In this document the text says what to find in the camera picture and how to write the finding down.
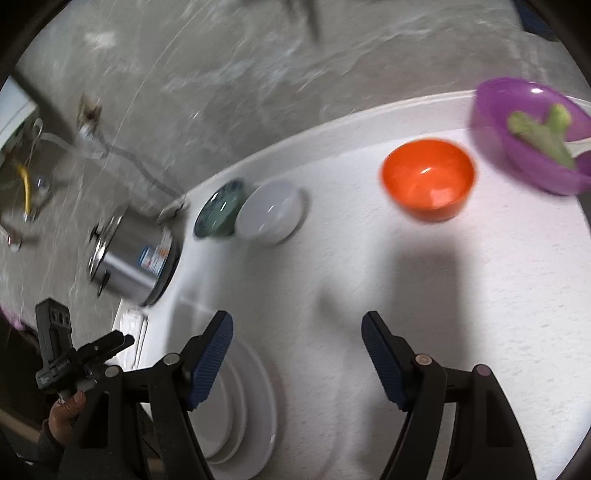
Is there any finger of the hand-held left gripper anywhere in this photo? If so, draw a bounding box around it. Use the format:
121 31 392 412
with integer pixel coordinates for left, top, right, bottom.
76 332 136 357
76 354 123 376

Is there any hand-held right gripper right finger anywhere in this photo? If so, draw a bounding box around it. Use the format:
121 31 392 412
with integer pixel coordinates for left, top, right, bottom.
361 311 539 480

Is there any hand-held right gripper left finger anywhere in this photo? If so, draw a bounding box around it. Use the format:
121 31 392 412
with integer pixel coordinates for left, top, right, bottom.
58 310 234 480

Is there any small white plate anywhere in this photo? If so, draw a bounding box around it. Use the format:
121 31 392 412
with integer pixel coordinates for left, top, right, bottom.
191 392 234 460

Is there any large white plate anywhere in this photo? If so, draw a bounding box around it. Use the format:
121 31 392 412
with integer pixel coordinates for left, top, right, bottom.
185 339 283 480

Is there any blue patterned bowl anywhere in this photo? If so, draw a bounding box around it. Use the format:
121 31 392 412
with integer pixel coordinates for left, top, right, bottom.
193 179 254 240

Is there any white bowl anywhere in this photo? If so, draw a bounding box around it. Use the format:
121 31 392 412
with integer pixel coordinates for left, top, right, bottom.
235 180 309 245

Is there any orange bowl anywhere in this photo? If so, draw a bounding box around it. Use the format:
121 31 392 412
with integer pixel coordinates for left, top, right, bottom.
380 140 476 222

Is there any person's left forearm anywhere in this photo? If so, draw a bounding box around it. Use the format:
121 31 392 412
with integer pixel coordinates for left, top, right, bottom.
36 418 70 464

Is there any person's left hand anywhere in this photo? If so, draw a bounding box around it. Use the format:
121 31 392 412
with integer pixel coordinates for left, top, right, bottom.
48 391 88 435

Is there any stainless steel electric cooker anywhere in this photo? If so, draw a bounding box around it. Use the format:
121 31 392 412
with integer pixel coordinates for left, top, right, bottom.
88 213 182 308

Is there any white appliance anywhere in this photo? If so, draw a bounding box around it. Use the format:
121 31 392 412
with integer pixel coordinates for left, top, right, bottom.
0 76 40 153

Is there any green vegetable piece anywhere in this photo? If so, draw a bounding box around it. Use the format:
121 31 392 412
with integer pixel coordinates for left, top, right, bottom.
507 104 578 169

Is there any purple plastic bowl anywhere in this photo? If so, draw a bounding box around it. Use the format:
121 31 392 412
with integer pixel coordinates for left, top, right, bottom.
468 78 591 197

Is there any yellow hose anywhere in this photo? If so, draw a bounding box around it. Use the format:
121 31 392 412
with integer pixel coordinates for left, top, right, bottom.
17 165 37 220

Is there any black power cable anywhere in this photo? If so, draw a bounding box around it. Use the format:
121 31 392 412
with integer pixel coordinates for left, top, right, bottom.
95 134 190 213

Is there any white cable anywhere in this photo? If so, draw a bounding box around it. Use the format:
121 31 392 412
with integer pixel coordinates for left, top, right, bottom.
30 117 109 160

